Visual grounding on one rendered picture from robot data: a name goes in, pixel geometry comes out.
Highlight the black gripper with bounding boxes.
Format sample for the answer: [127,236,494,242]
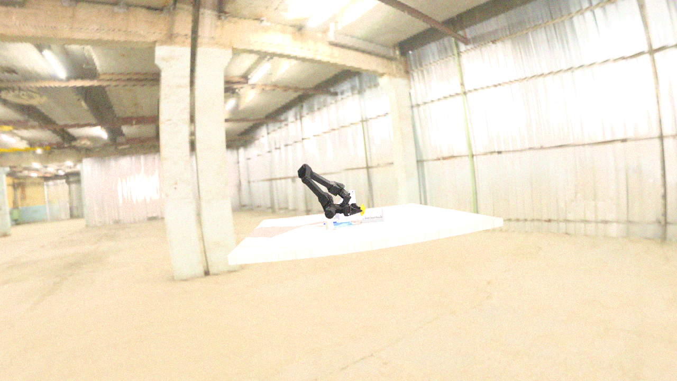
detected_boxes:
[337,203,363,216]

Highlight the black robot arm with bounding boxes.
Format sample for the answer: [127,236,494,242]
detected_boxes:
[298,164,351,219]

